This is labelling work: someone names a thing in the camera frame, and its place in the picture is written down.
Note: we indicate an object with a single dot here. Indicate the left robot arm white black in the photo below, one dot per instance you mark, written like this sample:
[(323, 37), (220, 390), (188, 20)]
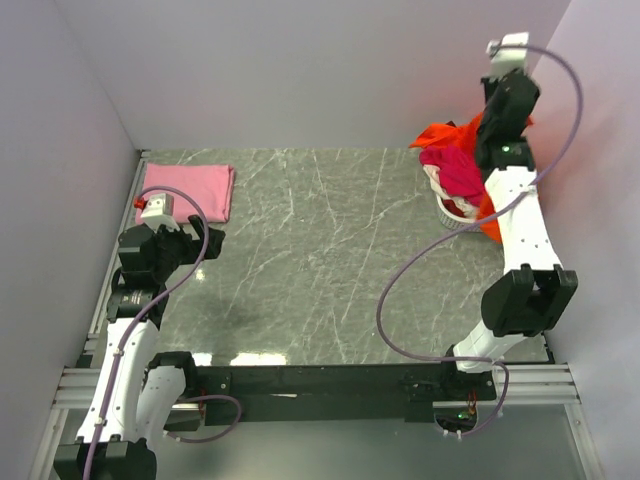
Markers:
[(137, 387)]

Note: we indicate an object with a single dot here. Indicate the folded pink t shirt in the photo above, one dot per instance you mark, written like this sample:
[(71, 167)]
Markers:
[(210, 186)]

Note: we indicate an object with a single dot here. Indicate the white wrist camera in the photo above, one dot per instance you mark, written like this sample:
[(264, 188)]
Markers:
[(156, 212), (507, 54)]

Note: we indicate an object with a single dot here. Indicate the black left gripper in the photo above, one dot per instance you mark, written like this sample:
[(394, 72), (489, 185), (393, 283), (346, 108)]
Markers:
[(206, 247)]

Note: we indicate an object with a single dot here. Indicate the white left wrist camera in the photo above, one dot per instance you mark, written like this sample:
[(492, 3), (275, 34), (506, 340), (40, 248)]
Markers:
[(156, 212)]

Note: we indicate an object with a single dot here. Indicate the orange t shirt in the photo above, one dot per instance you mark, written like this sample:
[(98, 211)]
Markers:
[(464, 137)]

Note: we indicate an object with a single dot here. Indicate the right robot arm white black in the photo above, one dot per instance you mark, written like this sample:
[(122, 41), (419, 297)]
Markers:
[(535, 288)]

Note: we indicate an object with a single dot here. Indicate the magenta t shirt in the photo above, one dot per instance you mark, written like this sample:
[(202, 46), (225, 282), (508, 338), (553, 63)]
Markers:
[(453, 174)]

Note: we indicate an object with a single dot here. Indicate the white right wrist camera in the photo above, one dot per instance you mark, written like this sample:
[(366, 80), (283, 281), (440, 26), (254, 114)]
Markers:
[(507, 54)]

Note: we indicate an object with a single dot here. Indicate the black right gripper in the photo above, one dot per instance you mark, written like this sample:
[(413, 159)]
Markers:
[(489, 86)]

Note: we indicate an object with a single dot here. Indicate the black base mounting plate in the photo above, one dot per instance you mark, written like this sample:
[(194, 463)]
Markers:
[(332, 392)]

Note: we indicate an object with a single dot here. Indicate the aluminium frame rail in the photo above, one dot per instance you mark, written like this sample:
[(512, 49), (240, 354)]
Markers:
[(535, 384)]

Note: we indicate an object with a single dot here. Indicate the white laundry basket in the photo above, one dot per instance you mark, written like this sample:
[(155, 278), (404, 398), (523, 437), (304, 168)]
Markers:
[(453, 222)]

